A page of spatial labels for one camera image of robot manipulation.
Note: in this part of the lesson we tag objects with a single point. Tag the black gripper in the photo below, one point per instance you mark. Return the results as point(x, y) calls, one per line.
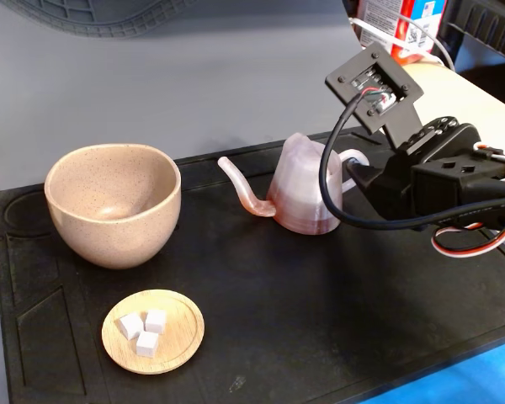
point(388, 182)

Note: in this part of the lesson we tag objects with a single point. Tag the translucent pink kettle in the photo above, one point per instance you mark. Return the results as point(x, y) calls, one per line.
point(294, 189)

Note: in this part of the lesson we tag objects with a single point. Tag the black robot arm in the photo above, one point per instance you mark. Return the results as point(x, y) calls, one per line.
point(503, 225)

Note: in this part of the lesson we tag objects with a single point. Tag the beige speckled ceramic cup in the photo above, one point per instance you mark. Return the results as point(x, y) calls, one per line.
point(109, 235)

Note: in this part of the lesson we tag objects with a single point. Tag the black silicone work mat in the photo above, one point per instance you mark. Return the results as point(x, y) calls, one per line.
point(278, 294)

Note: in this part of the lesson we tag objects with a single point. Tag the red white carton box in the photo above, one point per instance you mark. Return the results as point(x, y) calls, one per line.
point(379, 21)

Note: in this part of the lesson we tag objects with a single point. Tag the black plastic crate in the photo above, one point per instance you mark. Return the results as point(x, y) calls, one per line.
point(488, 25)

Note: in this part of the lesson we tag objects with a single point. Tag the blue tape strip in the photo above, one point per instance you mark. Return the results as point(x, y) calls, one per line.
point(467, 383)

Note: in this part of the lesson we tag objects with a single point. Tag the round wooden saucer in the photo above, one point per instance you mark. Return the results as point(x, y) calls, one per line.
point(181, 336)

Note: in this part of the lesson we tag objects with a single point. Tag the white sugar cube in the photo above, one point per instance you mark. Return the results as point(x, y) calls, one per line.
point(155, 322)
point(147, 344)
point(130, 326)

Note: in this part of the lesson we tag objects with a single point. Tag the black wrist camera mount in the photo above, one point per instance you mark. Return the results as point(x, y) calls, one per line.
point(349, 71)

